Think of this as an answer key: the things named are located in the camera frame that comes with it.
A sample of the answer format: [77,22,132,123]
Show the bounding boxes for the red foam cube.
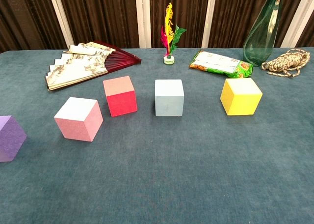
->
[103,76,137,117]

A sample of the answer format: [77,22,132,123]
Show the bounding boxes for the pink foam cube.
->
[53,97,104,142]

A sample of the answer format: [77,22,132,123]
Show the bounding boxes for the yellow foam cube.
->
[220,78,263,116]

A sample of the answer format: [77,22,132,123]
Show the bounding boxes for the light blue foam cube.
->
[155,79,184,117]

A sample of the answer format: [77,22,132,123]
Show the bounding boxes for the teal felt table mat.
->
[0,47,314,224]

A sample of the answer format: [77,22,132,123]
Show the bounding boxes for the green white snack bag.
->
[189,50,254,79]

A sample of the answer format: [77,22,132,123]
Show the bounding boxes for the colourful feather shuttlecock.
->
[160,2,187,65]

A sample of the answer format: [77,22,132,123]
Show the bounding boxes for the painted paper folding fan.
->
[45,41,142,91]

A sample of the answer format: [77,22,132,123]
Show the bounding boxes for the dark brown curtain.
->
[0,0,314,54]

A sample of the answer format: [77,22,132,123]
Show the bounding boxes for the green plastic spray bottle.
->
[242,0,283,67]

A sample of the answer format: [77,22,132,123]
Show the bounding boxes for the purple foam cube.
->
[0,115,27,163]

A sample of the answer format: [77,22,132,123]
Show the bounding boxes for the white partition frame post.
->
[201,0,218,49]
[134,0,152,49]
[47,0,75,49]
[287,0,314,48]

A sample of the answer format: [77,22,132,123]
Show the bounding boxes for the beige braided rope bundle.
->
[261,48,311,78]

